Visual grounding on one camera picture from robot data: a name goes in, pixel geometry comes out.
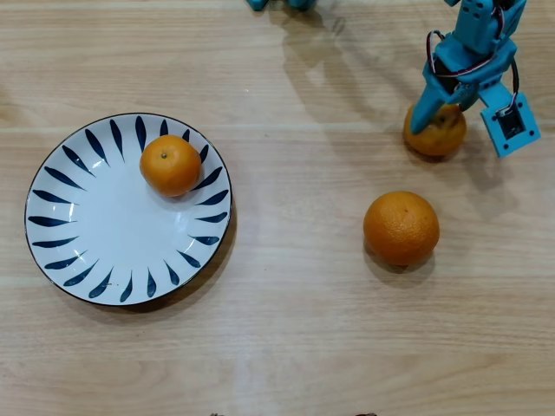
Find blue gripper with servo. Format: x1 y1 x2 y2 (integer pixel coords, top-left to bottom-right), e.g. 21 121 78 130
409 32 517 135

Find yellowish orange with stem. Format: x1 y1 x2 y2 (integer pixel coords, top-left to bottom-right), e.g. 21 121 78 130
402 103 468 158

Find large pebbly orange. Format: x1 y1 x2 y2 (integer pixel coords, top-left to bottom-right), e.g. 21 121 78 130
362 190 441 267

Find small deep orange mandarin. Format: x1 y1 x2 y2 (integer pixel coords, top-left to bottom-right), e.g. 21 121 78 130
139 133 203 198

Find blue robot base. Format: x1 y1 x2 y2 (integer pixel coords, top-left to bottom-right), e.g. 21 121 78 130
245 0 318 12

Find white plate with blue petals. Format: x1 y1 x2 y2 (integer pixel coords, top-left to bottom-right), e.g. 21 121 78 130
23 112 234 308

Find black camera cable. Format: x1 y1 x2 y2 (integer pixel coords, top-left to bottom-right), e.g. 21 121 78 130
508 55 522 94

